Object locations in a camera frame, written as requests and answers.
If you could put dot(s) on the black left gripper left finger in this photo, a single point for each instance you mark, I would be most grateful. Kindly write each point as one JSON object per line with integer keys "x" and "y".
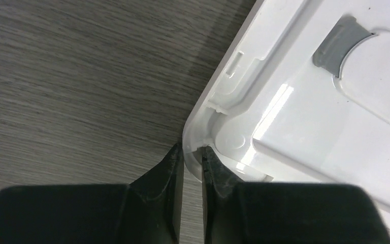
{"x": 148, "y": 210}

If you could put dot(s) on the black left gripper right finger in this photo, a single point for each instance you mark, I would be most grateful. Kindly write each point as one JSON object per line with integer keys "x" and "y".
{"x": 237, "y": 211}

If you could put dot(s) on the white plastic bin lid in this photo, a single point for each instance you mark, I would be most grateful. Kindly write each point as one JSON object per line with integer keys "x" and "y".
{"x": 302, "y": 95}

